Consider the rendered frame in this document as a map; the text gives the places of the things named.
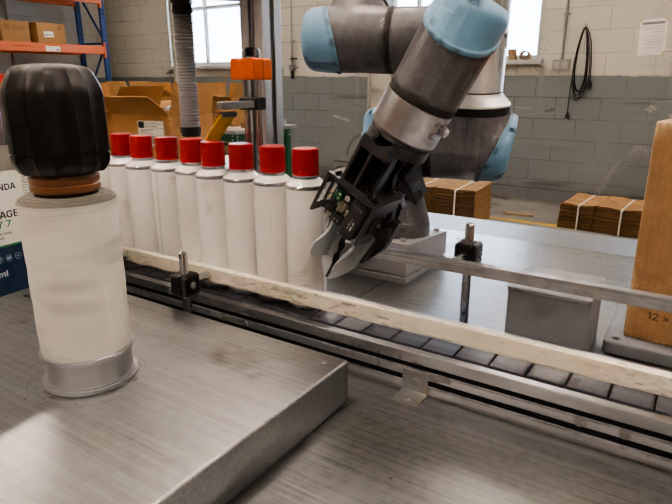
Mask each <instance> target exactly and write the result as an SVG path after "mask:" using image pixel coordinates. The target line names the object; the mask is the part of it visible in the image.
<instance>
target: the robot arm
mask: <svg viewBox="0 0 672 504"><path fill-rule="evenodd" d="M394 1H395V0H332V3H331V6H330V7H326V5H323V6H322V7H316V8H311V9H310V10H308V11H307V12H306V13H305V15H304V17H303V20H302V25H301V35H300V40H301V50H302V54H303V58H304V61H305V63H306V65H307V66H308V67H309V68H310V69H311V70H313V71H316V72H323V73H336V74H338V75H342V73H365V74H394V76H393V78H392V80H391V82H389V84H388V86H387V88H386V90H385V92H384V94H383V96H382V98H381V100H380V102H379V103H378V105H377V107H374V108H371V109H369V110H368V111H367V112H366V114H365V116H364V124H363V132H362V133H361V136H362V138H361V140H360V142H359V144H358V146H357V147H356V149H355V151H354V153H353V155H352V157H351V159H350V161H349V163H348V165H347V167H342V168H338V169H334V170H329V171H328V172H327V174H326V176H325V178H324V180H323V182H322V184H321V186H320V188H319V190H318V192H317V194H316V196H315V198H314V200H313V202H312V204H311V206H310V208H309V209H311V210H313V209H316V208H319V207H322V206H323V207H324V208H325V210H324V214H325V215H327V216H328V217H329V221H330V222H329V224H328V227H327V229H326V231H325V232H324V233H323V234H322V235H321V236H320V237H319V238H317V239H316V240H315V241H314V242H313V243H312V245H311V247H310V254H312V255H322V267H323V274H324V276H326V277H327V278H328V279H332V278H337V277H340V276H342V275H344V274H346V273H348V272H350V271H351V270H353V269H355V268H356V267H358V266H359V265H361V264H363V263H364V262H366V261H367V260H369V259H371V258H372V257H374V256H375V255H377V254H378V253H380V252H382V251H383V250H384V249H386V248H387V247H388V246H389V245H390V243H391V242H392V240H393V239H400V238H406V239H415V238H422V237H426V236H428V235H429V231H430V221H429V216H428V212H427V208H426V204H425V200H424V195H425V193H426V192H427V191H428V190H427V188H426V185H425V183H424V177H427V178H441V179H455V180H469V181H474V182H478V181H498V180H500V179H501V178H502V177H503V176H504V174H505V171H506V168H507V165H508V161H509V157H510V153H511V149H512V145H513V141H514V137H515V132H516V128H517V123H518V115H515V114H514V113H511V114H510V108H511V102H510V101H509V100H508V99H507V98H506V97H505V95H504V94H503V84H504V74H505V64H506V54H507V44H508V33H509V23H510V13H511V3H512V0H433V1H432V3H430V4H429V5H428V6H393V4H394ZM327 182H331V183H330V185H329V187H328V189H327V191H326V193H325V195H324V197H323V198H321V199H319V197H320V195H321V193H322V191H323V189H324V187H325V185H326V183H327ZM335 182H336V183H337V186H336V188H335V190H334V192H333V194H332V196H331V198H328V199H327V197H328V195H329V193H330V191H331V189H332V187H333V185H334V183H335ZM346 239H347V240H348V241H350V240H351V245H350V247H349V249H348V250H347V251H346V252H344V253H343V254H342V256H341V258H340V259H339V255H340V252H341V251H342V250H343V249H344V247H345V240H346Z"/></svg>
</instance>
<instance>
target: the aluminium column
mask: <svg viewBox="0 0 672 504"><path fill-rule="evenodd" d="M239 7H240V29H241V50H243V49H245V48H246V47H252V31H251V11H250V0H239ZM253 11H254V37H255V49H260V58H269V59H271V64H272V79H271V80H261V95H262V97H265V98H266V110H262V123H263V145H266V144H280V145H284V131H283V93H282V54H281V15H280V0H253ZM249 84H250V97H255V88H254V80H249ZM251 132H252V144H253V154H254V168H253V170H254V171H256V172H257V155H256V118H255V110H251Z"/></svg>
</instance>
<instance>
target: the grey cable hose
mask: <svg viewBox="0 0 672 504"><path fill-rule="evenodd" d="M170 3H172V10H171V11H172V13H173V15H172V17H174V18H173V20H174V21H173V23H174V25H173V27H175V28H173V30H175V31H174V33H175V34H174V37H175V38H174V40H175V41H174V43H176V44H175V46H176V47H175V49H176V51H175V53H176V54H175V56H177V57H175V58H176V59H177V60H176V62H177V63H176V65H177V67H176V68H177V69H178V70H177V72H178V73H177V75H178V76H177V78H178V79H177V81H179V82H177V84H179V85H178V87H179V88H178V90H179V92H178V93H179V95H178V96H179V97H180V98H179V100H180V101H179V102H180V104H179V105H180V106H181V107H179V108H180V109H181V110H180V112H181V113H180V115H181V116H180V118H181V119H180V120H181V121H182V122H181V124H182V125H181V127H180V133H181V136H182V137H200V136H201V133H202V131H201V126H200V124H199V123H200V122H199V120H200V119H199V117H200V116H199V112H198V111H199V110H198V108H199V107H198V105H199V104H198V100H197V99H198V97H197V96H198V94H197V93H198V91H197V90H198V89H197V88H196V87H197V85H196V84H197V82H196V81H197V79H196V78H197V76H196V75H197V73H195V72H196V70H195V69H196V67H195V65H196V64H195V62H196V61H195V60H194V59H196V57H194V56H195V54H194V53H195V51H194V50H195V48H194V46H195V45H194V44H193V43H195V42H194V41H193V40H194V38H193V37H194V35H193V34H194V32H193V30H194V29H193V28H192V27H194V26H193V25H192V24H193V22H192V21H193V19H192V17H193V15H192V13H193V10H192V4H193V0H170Z"/></svg>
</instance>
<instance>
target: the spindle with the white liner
mask: <svg viewBox="0 0 672 504"><path fill-rule="evenodd" d="M0 101H1V107H2V113H3V119H4V125H5V131H6V137H7V143H8V150H9V154H11V155H10V161H11V165H12V166H13V168H14V169H15V170H16V171H17V172H18V173H19V174H21V175H23V176H28V183H29V190H30V191H31V193H28V194H25V195H23V196H21V197H20V198H18V199H17V200H16V203H15V205H16V209H17V214H18V219H19V225H20V231H21V240H22V247H23V252H24V257H25V262H26V267H27V274H28V282H29V289H30V294H31V299H32V303H33V309H34V316H35V324H36V331H37V335H38V339H39V345H40V348H39V351H38V353H39V358H40V360H41V361H42V362H44V365H45V371H46V372H45V373H44V375H43V377H42V385H43V388H44V389H45V390H46V391H47V392H49V393H51V394H54V395H56V396H60V397H68V398H80V397H89V396H94V395H99V394H102V393H106V392H109V391H111V390H114V389H116V388H118V387H120V386H122V385H124V384H125V383H127V382H128V381H129V380H130V379H131V378H132V377H134V375H135V374H136V373H137V371H138V361H137V359H136V358H135V357H134V356H133V355H132V346H133V344H134V335H133V333H132V332H131V325H130V312H129V305H128V298H127V290H126V276H125V268H124V261H123V253H122V240H121V230H120V224H119V215H118V203H117V195H116V194H115V192H114V191H111V190H110V189H106V188H102V187H101V180H100V173H99V172H97V171H103V170H105V169H106V168H107V166H108V165H109V163H110V160H111V152H110V150H109V149H110V144H109V135H108V126H107V117H106V108H105V99H104V93H103V90H102V88H101V85H100V83H99V82H98V80H97V78H96V77H95V75H94V74H93V72H92V71H91V70H90V69H89V68H87V67H84V66H78V65H73V64H61V63H29V64H22V65H15V66H12V67H10V68H8V69H7V71H6V73H5V75H4V77H3V80H2V84H1V88H0Z"/></svg>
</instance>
